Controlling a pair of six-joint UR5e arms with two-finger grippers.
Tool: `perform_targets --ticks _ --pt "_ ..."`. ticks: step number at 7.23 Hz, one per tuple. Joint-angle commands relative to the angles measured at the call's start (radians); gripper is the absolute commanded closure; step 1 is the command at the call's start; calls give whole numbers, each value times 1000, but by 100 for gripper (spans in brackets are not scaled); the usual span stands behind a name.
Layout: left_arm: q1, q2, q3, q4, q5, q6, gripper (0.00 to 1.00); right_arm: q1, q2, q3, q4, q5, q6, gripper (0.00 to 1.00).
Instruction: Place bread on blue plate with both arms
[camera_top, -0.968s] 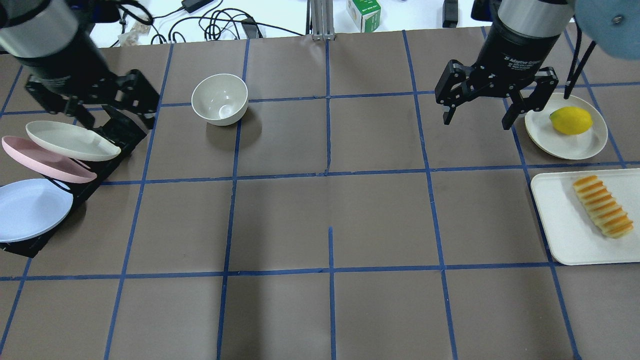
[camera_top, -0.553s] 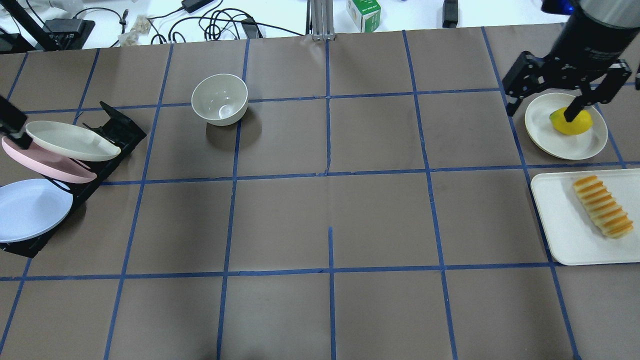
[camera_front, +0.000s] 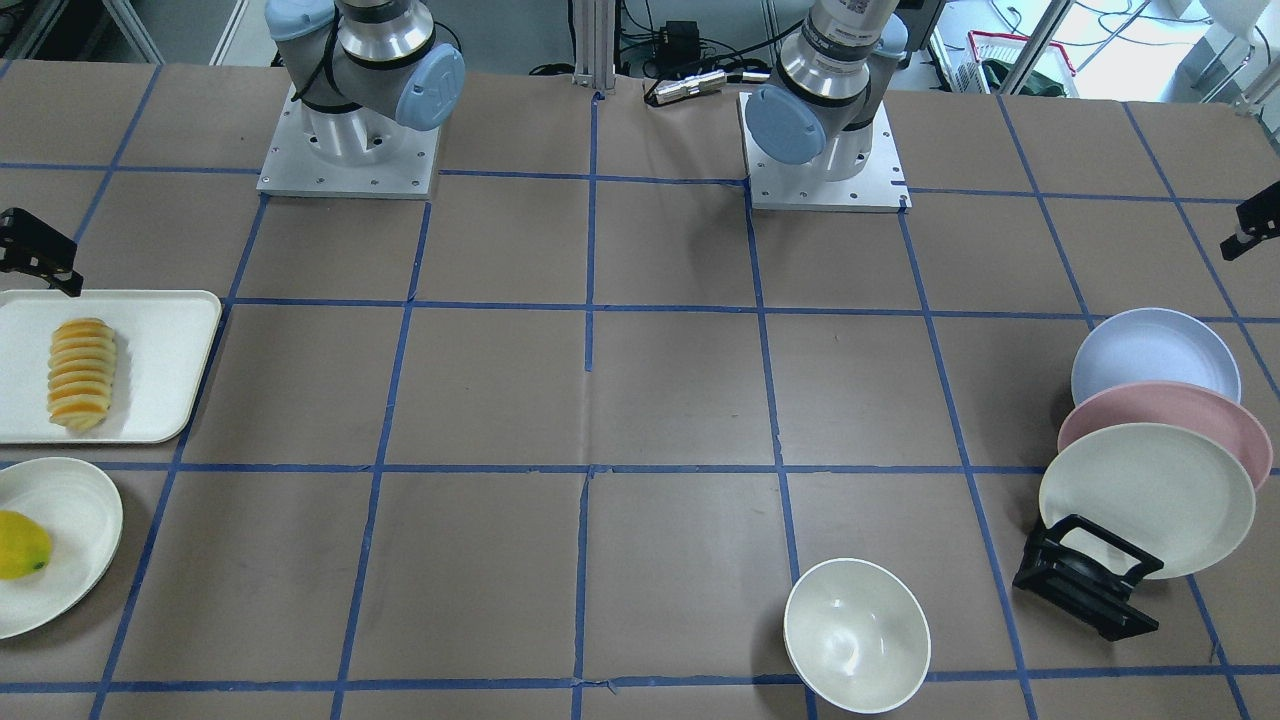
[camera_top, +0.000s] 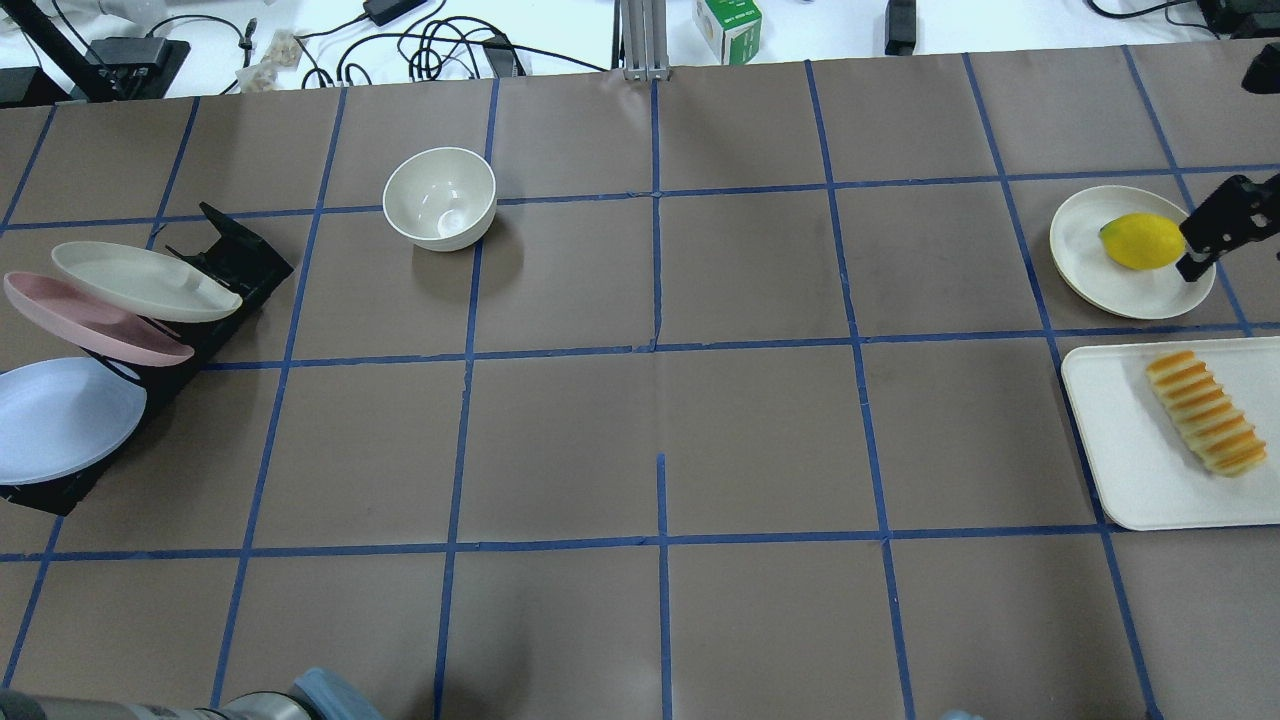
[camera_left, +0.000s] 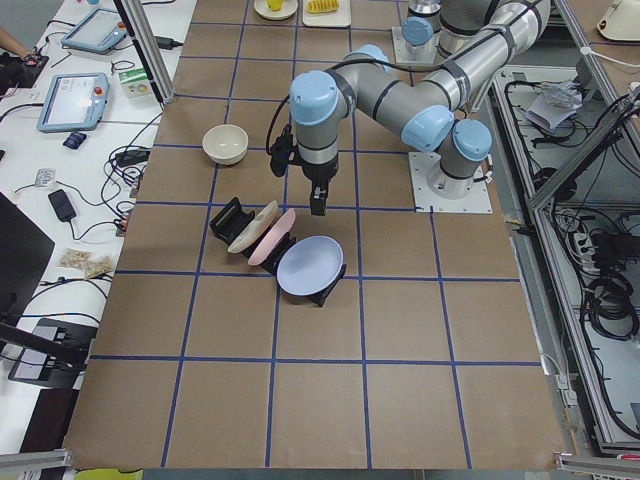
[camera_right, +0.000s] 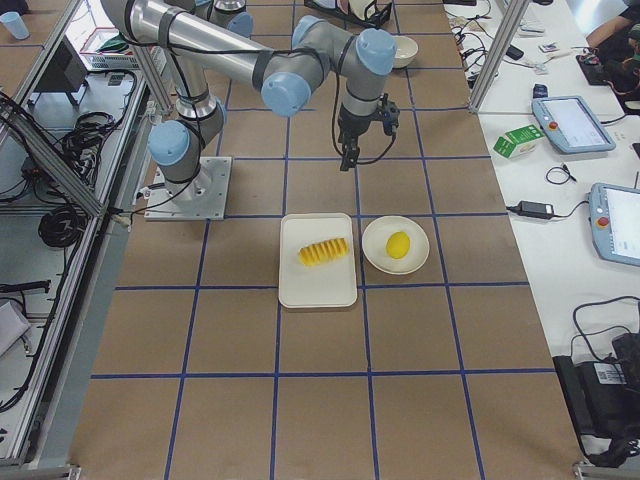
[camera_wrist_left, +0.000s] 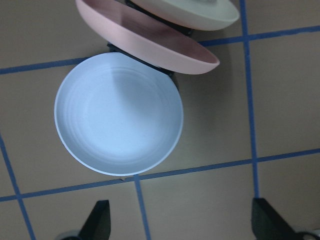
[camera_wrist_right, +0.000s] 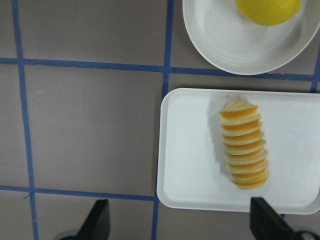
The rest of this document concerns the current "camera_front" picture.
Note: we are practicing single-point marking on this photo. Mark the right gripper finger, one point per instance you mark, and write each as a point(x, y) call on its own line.
point(30, 246)

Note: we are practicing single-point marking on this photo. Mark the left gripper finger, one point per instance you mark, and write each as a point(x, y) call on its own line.
point(1257, 220)

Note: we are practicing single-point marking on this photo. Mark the sliced bread loaf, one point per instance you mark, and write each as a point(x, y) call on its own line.
point(81, 373)

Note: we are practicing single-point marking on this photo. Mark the blue plate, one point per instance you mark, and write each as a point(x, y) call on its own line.
point(1154, 344)

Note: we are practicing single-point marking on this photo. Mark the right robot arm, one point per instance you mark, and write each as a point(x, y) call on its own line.
point(153, 170)

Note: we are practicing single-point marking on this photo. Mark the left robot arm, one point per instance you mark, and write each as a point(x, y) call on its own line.
point(815, 134)

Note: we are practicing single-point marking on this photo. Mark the pink plate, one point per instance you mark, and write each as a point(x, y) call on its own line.
point(1181, 405)

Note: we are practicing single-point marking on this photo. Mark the cream round plate with lemon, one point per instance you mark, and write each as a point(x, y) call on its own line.
point(80, 507)

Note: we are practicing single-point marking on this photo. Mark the cream plate in rack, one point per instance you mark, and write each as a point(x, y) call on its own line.
point(1171, 492)

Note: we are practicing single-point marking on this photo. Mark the cream rectangular tray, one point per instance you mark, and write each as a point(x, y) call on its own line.
point(164, 338)

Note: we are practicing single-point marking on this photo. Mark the yellow lemon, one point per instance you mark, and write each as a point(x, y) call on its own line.
point(26, 546)

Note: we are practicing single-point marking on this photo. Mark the black dish rack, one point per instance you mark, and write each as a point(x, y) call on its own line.
point(1082, 586)

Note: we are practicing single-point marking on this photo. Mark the white bowl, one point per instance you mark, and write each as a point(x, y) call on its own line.
point(857, 636)

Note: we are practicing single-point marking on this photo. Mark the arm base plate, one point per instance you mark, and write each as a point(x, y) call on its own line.
point(354, 155)
point(860, 171)

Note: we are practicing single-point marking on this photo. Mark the metal cable connector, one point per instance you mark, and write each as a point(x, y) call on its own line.
point(665, 93)

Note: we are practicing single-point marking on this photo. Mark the aluminium frame post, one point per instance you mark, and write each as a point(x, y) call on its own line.
point(595, 42)

